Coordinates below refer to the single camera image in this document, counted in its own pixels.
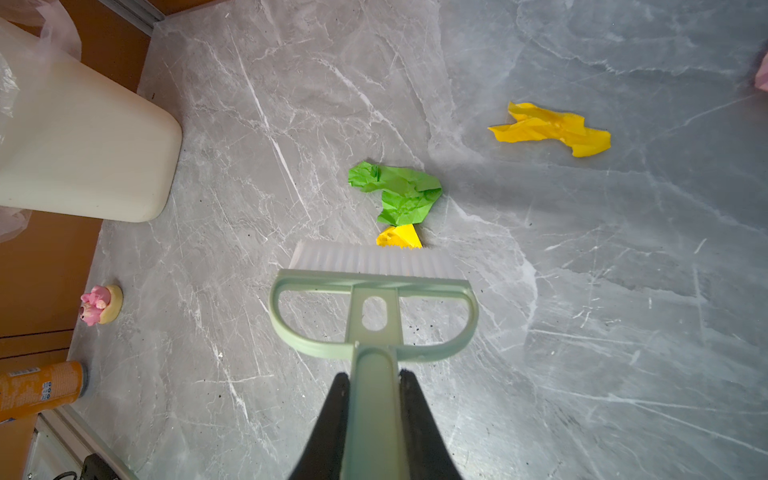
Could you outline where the green hand brush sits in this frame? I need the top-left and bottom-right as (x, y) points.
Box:
(268, 240), (479, 479)

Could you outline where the small yellow paper scrap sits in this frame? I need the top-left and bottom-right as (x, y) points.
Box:
(489, 102), (611, 158)

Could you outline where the pink toy donut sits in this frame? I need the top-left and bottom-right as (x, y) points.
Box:
(79, 285), (124, 326)

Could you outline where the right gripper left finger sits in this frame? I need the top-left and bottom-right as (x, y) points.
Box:
(289, 372), (350, 480)

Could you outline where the green paper scrap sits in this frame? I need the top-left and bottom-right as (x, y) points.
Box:
(348, 161), (443, 227)

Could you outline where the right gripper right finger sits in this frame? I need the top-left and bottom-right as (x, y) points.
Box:
(399, 369), (462, 480)

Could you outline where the cream trash bin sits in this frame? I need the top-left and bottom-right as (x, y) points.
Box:
(0, 17), (184, 224)

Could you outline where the pink paper scrap far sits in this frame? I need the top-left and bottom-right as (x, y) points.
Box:
(754, 53), (768, 92)

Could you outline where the clear plastic bin liner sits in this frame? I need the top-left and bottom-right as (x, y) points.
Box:
(1, 1), (82, 242)

